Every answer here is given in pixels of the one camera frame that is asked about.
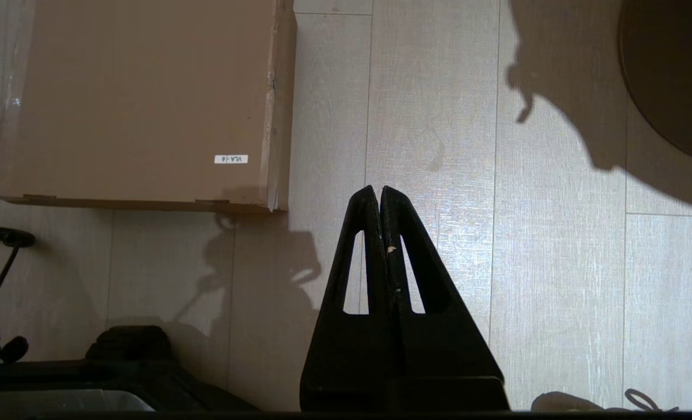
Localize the brown cardboard shoe box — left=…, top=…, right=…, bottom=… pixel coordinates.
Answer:
left=0, top=0, right=297, bottom=214

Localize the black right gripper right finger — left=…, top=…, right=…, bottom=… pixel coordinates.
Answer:
left=381, top=185, right=510, bottom=412

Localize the dark robot base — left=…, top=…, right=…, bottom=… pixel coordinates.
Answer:
left=0, top=323, right=259, bottom=414

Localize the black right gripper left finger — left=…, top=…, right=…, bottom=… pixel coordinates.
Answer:
left=300, top=185, right=389, bottom=412

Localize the black corrugated floor cable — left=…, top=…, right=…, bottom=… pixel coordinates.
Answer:
left=0, top=225, right=36, bottom=330

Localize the round brown furniture base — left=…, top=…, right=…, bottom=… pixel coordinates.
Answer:
left=617, top=0, right=692, bottom=167

